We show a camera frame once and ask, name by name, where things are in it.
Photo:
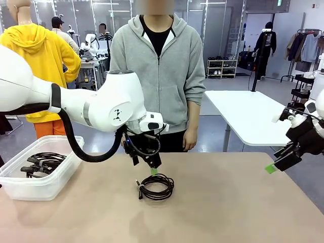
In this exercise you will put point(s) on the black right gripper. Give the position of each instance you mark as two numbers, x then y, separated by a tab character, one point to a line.
308	136

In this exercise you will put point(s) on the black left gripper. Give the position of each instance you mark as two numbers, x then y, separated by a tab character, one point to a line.
134	146

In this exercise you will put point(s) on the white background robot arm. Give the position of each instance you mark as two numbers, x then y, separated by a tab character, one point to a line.
91	45

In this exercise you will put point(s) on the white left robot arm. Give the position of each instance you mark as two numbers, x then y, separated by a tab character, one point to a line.
114	101

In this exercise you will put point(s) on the person's left forearm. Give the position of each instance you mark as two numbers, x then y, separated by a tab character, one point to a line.
193	116

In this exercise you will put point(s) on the person's right hand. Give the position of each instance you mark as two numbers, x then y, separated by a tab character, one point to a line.
123	140

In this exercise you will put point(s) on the person's left hand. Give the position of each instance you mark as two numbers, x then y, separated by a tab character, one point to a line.
190	140

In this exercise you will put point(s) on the large white table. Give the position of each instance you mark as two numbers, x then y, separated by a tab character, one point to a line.
248	114

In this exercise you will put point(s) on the black utility cart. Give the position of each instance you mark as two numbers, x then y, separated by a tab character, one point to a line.
301	83

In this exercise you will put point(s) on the person in grey hoodie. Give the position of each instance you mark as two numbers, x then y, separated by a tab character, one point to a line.
164	76

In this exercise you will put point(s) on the clear plastic storage container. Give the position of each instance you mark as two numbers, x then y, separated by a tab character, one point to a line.
40	187

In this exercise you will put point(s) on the white shoe rack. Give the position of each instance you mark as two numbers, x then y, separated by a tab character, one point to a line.
222	68

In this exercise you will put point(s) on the black clothes rack with garments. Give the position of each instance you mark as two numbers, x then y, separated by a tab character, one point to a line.
303	45

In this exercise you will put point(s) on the background person in black clothes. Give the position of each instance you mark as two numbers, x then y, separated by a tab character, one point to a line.
267	43

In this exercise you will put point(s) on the background person in striped shirt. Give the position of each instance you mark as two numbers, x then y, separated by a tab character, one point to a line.
104	33

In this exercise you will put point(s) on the black metal chair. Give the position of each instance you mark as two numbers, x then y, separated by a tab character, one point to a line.
12	124

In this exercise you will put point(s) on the mannequin in yellow hoodie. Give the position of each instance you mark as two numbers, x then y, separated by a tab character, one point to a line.
38	50

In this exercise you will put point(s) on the background person with black cap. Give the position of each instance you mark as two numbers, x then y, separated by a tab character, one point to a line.
59	27

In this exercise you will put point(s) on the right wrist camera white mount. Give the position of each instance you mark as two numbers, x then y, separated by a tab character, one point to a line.
288	116

